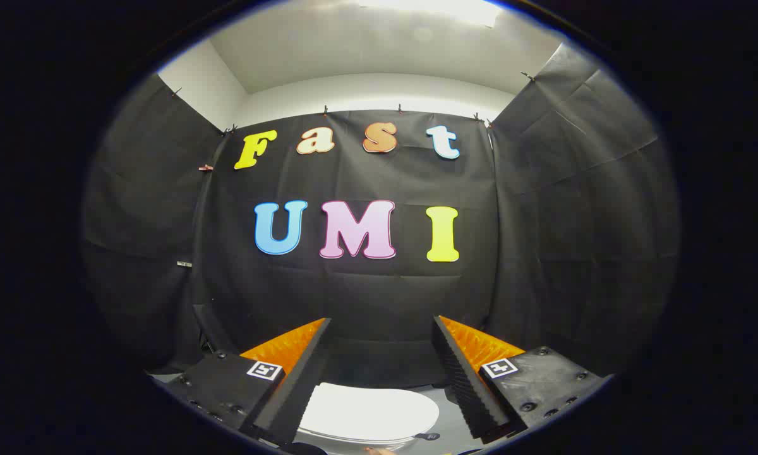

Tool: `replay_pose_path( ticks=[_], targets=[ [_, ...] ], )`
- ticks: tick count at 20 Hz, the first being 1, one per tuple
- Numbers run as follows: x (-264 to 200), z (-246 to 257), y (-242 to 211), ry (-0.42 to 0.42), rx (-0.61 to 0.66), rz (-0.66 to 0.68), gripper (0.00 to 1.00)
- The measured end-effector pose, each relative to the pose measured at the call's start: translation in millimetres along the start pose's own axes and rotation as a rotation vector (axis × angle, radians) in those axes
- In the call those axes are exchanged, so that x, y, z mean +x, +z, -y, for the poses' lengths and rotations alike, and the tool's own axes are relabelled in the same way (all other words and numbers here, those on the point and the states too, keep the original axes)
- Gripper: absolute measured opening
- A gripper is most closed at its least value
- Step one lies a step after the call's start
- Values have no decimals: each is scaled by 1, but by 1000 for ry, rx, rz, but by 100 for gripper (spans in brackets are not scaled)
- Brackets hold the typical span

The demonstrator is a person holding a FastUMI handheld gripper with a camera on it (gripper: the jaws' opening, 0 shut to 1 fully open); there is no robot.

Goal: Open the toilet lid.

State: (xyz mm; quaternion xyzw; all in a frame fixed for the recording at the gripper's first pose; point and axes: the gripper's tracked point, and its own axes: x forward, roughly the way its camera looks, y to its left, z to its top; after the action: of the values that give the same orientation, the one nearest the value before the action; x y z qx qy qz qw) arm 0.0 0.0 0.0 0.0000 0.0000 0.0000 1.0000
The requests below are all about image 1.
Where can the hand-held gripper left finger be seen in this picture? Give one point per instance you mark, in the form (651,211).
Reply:
(303,373)

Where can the black backdrop cloth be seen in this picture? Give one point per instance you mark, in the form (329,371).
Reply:
(379,297)

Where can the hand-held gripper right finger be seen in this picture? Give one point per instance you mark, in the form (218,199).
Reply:
(464,379)

